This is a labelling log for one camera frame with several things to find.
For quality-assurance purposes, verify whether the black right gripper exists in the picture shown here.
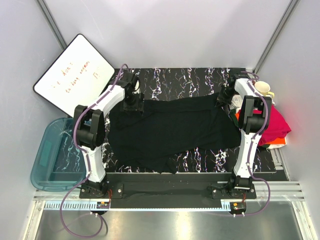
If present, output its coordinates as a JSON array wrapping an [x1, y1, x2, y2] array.
[[215, 85, 237, 108]]

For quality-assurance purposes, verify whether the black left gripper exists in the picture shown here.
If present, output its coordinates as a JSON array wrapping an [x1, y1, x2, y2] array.
[[120, 91, 144, 115]]

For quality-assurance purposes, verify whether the black t-shirt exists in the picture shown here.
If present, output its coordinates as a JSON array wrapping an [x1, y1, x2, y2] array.
[[107, 93, 241, 174]]

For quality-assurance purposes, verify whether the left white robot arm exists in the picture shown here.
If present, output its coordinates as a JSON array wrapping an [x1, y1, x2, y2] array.
[[73, 72, 144, 198]]

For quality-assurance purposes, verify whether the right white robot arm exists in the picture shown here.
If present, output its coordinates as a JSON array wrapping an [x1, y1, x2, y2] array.
[[216, 74, 272, 179]]

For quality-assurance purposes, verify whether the dark green folded t-shirt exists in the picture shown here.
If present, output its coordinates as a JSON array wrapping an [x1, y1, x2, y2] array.
[[229, 109, 240, 128]]

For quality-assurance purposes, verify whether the yellow ceramic mug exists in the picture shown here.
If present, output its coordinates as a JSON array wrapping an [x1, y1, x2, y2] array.
[[254, 81, 275, 98]]

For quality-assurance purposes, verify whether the magenta folded t-shirt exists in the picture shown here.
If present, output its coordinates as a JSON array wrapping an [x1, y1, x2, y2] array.
[[258, 105, 292, 146]]

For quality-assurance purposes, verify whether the white dry-erase board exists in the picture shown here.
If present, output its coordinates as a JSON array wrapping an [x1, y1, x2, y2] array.
[[33, 33, 115, 117]]

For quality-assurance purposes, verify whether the orange folded t-shirt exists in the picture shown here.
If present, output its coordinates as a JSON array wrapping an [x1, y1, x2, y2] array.
[[266, 138, 287, 149]]

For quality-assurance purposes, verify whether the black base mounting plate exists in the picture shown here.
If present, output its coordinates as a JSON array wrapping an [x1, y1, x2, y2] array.
[[80, 173, 257, 210]]

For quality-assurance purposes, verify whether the teal translucent plastic bin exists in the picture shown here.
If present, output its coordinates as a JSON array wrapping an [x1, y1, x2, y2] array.
[[30, 117, 86, 192]]

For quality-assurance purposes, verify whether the left orange connector box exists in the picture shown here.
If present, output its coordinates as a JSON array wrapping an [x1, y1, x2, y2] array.
[[96, 201, 110, 209]]

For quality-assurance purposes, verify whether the orange connector box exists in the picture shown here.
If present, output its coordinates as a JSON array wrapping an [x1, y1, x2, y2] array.
[[96, 201, 110, 209], [231, 202, 247, 211]]

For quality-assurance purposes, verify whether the right orange connector box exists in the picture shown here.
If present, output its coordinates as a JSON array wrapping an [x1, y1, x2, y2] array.
[[231, 202, 247, 211]]

